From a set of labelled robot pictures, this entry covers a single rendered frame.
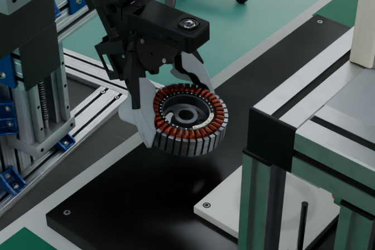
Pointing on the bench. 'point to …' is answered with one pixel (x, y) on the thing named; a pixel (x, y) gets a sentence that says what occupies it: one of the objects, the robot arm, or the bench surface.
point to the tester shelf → (322, 125)
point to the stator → (185, 125)
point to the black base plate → (186, 168)
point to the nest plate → (288, 220)
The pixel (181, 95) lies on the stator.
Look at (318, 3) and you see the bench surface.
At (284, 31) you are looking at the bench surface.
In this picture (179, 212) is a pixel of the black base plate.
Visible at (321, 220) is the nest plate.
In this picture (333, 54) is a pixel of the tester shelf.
